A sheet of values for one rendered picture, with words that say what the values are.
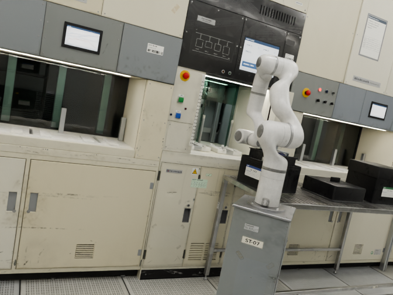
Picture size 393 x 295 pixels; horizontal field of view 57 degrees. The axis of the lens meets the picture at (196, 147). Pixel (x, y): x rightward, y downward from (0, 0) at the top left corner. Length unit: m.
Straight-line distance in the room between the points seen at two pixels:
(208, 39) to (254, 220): 1.18
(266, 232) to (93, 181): 1.04
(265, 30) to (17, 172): 1.75
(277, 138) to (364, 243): 2.12
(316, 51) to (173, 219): 1.59
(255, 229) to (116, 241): 0.97
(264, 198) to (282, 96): 0.51
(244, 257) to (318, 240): 1.51
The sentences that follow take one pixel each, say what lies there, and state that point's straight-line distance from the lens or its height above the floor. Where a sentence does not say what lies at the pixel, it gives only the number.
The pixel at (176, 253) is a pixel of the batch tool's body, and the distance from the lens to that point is 2.56.
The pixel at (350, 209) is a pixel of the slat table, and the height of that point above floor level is 0.75.
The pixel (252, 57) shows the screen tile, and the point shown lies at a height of 1.56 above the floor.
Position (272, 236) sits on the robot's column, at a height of 0.66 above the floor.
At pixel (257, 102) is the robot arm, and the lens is 2.10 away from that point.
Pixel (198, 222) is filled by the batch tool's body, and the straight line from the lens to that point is 2.53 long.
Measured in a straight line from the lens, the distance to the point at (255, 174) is 2.25.
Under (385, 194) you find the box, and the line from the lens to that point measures 2.83.
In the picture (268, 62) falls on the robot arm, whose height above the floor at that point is 1.47.
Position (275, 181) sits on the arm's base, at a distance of 1.79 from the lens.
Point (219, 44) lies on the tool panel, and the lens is 2.39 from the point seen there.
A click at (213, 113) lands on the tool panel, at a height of 1.13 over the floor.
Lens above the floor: 1.19
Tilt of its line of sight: 7 degrees down
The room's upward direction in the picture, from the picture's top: 11 degrees clockwise
